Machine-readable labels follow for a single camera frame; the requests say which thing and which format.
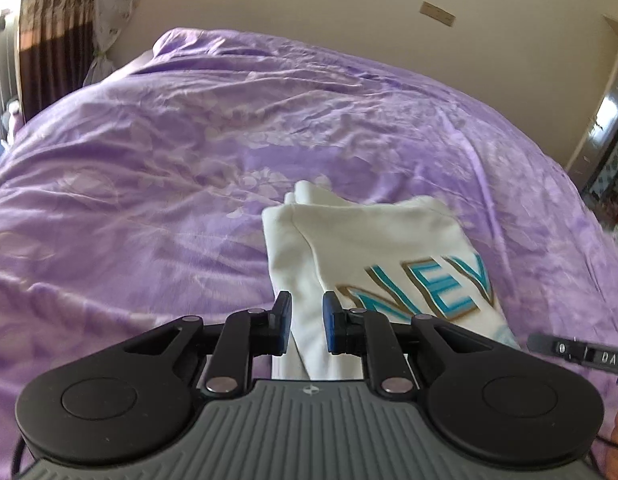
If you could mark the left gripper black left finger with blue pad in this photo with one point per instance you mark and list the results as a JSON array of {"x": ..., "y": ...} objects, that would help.
[{"x": 244, "y": 336}]

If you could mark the white long sleeve sweatshirt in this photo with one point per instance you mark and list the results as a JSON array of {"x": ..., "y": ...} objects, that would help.
[{"x": 399, "y": 259}]

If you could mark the dark wooden door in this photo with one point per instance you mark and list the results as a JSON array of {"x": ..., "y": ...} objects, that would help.
[{"x": 600, "y": 135}]

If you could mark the wall socket plate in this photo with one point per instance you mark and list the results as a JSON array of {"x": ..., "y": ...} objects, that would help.
[{"x": 437, "y": 14}]

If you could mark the white patterned fabric bundle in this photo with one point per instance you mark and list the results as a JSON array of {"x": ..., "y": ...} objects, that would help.
[{"x": 110, "y": 20}]

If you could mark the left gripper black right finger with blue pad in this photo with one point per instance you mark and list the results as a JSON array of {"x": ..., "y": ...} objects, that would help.
[{"x": 369, "y": 336}]

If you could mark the purple floral bed cover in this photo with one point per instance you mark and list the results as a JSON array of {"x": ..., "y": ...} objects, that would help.
[{"x": 139, "y": 199}]

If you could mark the brown patterned curtain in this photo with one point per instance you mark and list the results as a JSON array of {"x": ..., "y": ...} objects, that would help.
[{"x": 56, "y": 47}]

